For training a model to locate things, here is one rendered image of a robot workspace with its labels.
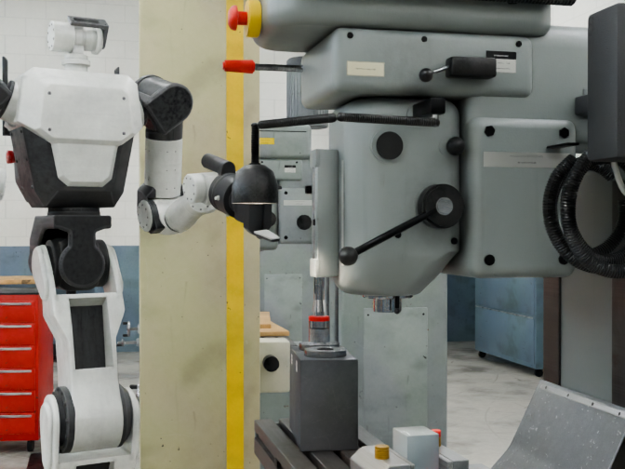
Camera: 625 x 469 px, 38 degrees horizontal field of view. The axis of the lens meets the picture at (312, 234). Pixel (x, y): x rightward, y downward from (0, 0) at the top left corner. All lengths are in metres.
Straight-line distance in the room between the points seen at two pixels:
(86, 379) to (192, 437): 1.31
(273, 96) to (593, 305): 9.25
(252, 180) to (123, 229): 9.10
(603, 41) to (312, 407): 0.95
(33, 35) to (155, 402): 7.81
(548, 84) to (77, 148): 1.03
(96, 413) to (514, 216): 0.99
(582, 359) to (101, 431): 0.99
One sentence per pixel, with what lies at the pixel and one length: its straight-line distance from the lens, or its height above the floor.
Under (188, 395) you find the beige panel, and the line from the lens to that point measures 3.25.
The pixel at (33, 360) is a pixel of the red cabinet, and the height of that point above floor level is 0.58.
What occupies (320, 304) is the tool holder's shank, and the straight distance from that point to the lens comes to 2.00.
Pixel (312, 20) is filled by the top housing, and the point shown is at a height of 1.73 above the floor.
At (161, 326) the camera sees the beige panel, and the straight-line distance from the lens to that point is 3.21.
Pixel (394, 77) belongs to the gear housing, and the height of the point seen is 1.65.
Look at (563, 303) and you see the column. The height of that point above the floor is 1.28.
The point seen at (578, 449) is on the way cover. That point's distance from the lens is 1.66.
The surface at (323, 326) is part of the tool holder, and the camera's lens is 1.99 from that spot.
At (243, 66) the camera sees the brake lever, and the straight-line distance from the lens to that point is 1.59.
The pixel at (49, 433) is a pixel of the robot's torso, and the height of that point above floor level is 0.99.
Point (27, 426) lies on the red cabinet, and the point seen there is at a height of 0.17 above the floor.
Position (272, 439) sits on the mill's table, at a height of 0.97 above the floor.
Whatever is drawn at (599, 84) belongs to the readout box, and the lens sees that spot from 1.33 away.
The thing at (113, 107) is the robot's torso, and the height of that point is 1.69.
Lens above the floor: 1.42
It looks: 1 degrees down
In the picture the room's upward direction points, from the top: straight up
